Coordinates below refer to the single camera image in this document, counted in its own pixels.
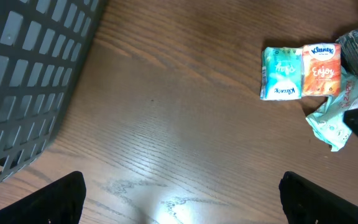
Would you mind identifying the teal Kleenex tissue pack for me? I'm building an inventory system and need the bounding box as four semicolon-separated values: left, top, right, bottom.
260;47;303;101

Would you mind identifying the orange Kleenex tissue pack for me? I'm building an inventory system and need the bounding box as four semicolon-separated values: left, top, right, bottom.
302;43;341;96

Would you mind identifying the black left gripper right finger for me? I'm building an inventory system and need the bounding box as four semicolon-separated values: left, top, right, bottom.
279;171;358;224

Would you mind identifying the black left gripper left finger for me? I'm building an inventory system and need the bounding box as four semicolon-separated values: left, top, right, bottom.
0;171;86;224

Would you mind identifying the grey plastic basket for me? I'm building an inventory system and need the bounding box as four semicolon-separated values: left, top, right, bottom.
0;0;105;183

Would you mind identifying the mint green wipes pouch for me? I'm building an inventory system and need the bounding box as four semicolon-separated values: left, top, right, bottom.
306;68;358;152

